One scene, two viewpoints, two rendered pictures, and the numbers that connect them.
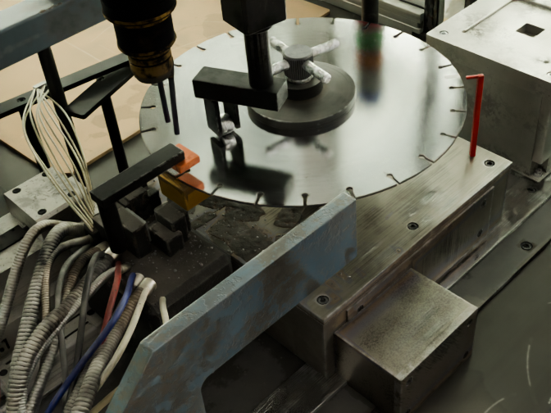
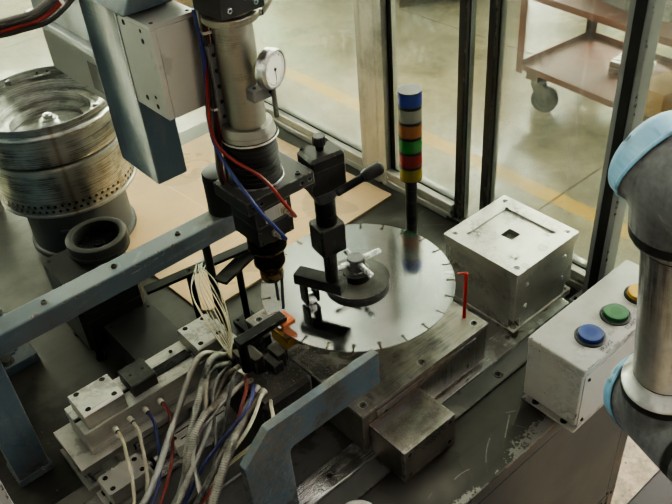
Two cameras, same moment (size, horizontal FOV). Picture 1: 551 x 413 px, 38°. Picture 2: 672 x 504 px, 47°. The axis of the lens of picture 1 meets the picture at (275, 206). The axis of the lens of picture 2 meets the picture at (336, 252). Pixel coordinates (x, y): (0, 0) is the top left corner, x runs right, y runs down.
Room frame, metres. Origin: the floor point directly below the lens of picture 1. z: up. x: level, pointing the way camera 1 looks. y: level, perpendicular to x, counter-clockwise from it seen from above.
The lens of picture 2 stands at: (-0.32, -0.05, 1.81)
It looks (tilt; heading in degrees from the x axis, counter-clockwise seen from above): 38 degrees down; 3
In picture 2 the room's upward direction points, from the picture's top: 5 degrees counter-clockwise
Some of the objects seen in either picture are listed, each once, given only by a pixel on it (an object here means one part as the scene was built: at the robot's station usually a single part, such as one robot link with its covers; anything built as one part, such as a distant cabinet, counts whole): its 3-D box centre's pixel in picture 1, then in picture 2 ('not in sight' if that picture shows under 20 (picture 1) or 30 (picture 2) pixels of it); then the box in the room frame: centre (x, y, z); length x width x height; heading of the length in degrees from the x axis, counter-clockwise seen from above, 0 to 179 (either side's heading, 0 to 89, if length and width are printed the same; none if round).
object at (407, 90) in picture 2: not in sight; (409, 96); (0.96, -0.15, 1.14); 0.05 x 0.04 x 0.03; 40
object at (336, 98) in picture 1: (299, 87); (356, 275); (0.68, -0.04, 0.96); 0.11 x 0.11 x 0.03
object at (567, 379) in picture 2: not in sight; (601, 342); (0.63, -0.45, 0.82); 0.28 x 0.11 x 0.15; 130
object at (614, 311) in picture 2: not in sight; (615, 315); (0.62, -0.46, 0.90); 0.04 x 0.04 x 0.02
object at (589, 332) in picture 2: not in sight; (590, 336); (0.57, -0.41, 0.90); 0.04 x 0.04 x 0.02
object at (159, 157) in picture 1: (149, 196); (266, 340); (0.56, 0.11, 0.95); 0.10 x 0.03 x 0.07; 130
